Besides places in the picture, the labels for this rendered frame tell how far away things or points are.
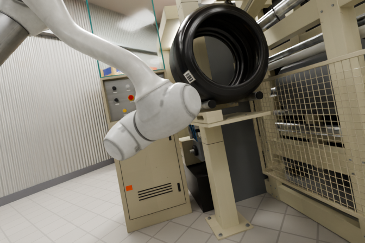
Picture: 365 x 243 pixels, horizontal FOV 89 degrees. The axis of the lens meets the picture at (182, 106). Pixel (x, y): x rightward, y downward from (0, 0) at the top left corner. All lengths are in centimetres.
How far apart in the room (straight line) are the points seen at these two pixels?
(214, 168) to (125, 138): 100
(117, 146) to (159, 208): 131
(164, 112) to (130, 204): 140
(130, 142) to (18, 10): 54
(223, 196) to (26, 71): 363
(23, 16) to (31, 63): 338
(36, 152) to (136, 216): 256
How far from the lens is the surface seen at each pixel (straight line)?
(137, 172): 165
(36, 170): 398
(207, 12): 108
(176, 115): 40
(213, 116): 96
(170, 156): 164
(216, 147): 138
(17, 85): 402
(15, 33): 81
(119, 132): 50
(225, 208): 154
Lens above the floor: 91
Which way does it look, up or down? 1 degrees up
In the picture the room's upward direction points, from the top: 10 degrees counter-clockwise
